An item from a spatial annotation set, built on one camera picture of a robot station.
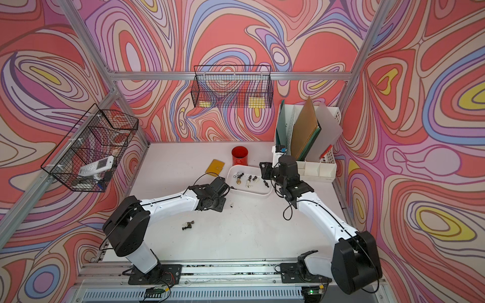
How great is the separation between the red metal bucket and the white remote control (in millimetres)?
554

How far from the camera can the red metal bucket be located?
3.38 ft

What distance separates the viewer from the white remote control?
0.69 metres
